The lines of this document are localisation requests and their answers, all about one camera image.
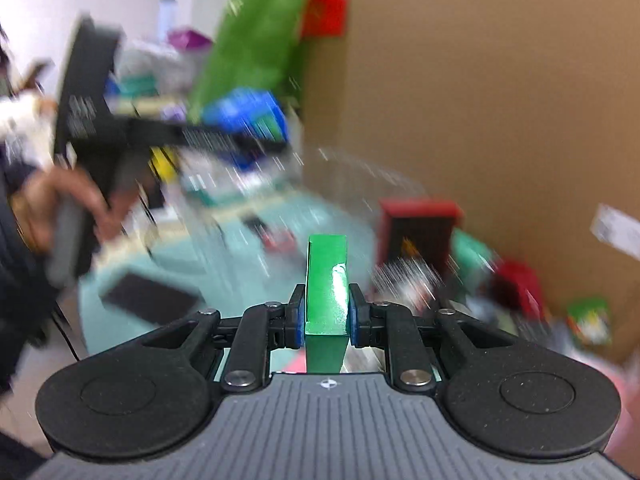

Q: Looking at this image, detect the person's left forearm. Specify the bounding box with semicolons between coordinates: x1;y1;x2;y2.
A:
0;160;76;396

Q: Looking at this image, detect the green bag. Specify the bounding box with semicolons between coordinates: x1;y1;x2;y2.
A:
192;0;311;116

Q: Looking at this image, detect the black cable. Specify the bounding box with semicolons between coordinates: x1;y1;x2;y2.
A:
50;305;82;362

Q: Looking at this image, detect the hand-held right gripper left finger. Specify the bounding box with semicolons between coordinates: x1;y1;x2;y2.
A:
142;284;307;393

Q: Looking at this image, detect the person's left hand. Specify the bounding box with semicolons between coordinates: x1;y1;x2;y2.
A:
10;165;146;253

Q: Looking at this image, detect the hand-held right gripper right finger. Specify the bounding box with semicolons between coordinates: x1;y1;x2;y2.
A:
348;284;516;393

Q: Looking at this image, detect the clear plastic container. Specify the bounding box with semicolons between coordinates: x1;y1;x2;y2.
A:
300;147;451;281

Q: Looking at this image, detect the large cardboard box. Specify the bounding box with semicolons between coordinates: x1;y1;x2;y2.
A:
300;0;640;366

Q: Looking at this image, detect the green tin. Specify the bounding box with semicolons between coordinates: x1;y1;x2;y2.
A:
450;229;497;283

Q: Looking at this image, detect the red carton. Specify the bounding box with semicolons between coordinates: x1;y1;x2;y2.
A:
301;0;349;38

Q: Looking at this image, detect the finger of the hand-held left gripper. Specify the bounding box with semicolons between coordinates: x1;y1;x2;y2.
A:
182;124;289;157

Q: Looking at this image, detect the green snack packet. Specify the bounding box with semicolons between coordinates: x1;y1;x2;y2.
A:
566;298;612;346

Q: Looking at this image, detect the white shipping label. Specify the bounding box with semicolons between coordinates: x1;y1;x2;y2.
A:
590;203;640;262

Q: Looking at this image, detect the black phone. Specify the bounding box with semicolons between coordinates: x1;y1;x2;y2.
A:
100;272;202;327

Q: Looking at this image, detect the green box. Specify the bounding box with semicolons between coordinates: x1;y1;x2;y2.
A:
305;234;351;375

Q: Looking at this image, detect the white bottle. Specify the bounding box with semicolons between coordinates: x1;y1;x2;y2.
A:
158;0;179;41

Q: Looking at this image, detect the purple packet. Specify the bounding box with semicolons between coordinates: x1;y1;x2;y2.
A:
169;27;214;52

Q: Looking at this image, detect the red box with black inside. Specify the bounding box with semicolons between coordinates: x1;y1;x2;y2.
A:
377;199;463;288

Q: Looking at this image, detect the teal desktop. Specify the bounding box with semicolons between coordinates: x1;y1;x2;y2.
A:
75;180;391;376

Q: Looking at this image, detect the blue crate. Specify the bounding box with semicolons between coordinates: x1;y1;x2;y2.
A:
202;88;290;168

